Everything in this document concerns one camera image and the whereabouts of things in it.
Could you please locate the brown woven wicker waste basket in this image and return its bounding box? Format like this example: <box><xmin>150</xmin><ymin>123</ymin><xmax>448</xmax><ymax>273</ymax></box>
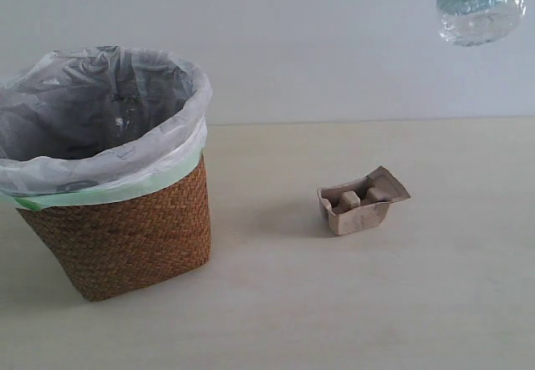
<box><xmin>18</xmin><ymin>161</ymin><xmax>211</xmax><ymax>302</ymax></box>

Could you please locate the translucent white bin liner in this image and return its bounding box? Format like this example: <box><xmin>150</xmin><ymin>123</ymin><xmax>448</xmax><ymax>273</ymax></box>
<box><xmin>1</xmin><ymin>46</ymin><xmax>212</xmax><ymax>211</ymax></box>

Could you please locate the green label water bottle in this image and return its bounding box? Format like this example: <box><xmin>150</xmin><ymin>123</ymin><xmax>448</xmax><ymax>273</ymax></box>
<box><xmin>436</xmin><ymin>0</ymin><xmax>526</xmax><ymax>47</ymax></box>

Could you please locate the red label soda bottle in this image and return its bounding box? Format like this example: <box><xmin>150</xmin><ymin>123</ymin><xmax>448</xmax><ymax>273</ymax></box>
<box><xmin>111</xmin><ymin>94</ymin><xmax>147</xmax><ymax>144</ymax></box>

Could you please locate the brown pulp cardboard tray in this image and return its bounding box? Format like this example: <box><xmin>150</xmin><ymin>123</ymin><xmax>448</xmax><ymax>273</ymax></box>
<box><xmin>317</xmin><ymin>166</ymin><xmax>410</xmax><ymax>236</ymax></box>

